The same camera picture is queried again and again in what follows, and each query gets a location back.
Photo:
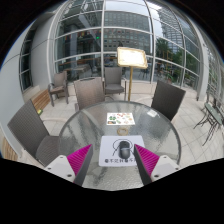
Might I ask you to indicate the small white card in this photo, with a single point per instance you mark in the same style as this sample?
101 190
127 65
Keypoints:
152 113

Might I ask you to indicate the white printed mouse pad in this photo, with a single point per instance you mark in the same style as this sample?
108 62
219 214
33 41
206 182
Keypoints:
108 150

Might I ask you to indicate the wooden slat bench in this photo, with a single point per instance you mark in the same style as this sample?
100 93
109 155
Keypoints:
8 151
40 100

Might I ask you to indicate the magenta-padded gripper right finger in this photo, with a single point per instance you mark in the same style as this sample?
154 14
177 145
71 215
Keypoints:
147 159

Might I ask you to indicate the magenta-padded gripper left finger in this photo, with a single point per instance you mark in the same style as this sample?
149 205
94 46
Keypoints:
79 160

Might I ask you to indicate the laminated picture menu card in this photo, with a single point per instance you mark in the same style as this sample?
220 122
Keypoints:
120 118

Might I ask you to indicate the grey wicker armchair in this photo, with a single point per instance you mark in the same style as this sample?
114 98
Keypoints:
59 81
167 98
89 91
28 130
113 78

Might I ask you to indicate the black metal chairs group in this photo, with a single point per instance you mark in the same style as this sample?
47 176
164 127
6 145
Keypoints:
213 115

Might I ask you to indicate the gold-framed menu stand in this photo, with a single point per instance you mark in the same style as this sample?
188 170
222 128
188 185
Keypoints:
132 57

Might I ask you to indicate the black computer mouse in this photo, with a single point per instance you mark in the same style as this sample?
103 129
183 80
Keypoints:
124 150

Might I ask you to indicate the tan tape roll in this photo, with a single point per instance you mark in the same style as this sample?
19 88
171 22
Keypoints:
123 131

